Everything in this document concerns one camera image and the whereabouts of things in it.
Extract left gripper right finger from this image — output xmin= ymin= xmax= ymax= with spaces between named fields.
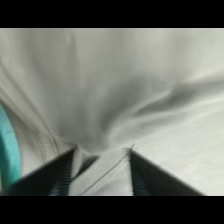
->
xmin=129 ymin=148 xmax=205 ymax=197

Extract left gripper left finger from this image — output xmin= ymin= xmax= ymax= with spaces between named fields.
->
xmin=3 ymin=146 xmax=76 ymax=197

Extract white shirt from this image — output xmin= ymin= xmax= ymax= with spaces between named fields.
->
xmin=0 ymin=28 xmax=224 ymax=197

